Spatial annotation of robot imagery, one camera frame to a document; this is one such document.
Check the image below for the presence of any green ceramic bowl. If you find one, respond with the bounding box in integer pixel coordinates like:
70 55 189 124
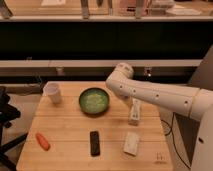
79 87 110 115

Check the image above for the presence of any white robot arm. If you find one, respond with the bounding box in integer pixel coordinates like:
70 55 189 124
106 63 213 171

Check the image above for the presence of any white tube bottle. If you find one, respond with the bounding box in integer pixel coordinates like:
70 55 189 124
129 98 141 126

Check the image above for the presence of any wooden table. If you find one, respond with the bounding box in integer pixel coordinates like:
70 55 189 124
17 82 173 171

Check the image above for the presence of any black remote control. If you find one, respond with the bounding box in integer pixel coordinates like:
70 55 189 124
90 131 100 156

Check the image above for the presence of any white paper cup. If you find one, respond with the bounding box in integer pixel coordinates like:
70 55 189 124
43 82 62 104

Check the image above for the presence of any white sponge block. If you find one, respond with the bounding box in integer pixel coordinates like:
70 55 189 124
123 132 140 156

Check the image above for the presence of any orange carrot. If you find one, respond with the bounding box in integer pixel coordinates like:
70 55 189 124
36 133 50 151

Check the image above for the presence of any black office chair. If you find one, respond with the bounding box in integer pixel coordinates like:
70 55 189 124
0 86 27 171

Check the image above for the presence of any black cable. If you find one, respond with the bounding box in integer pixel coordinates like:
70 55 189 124
163 113 194 171

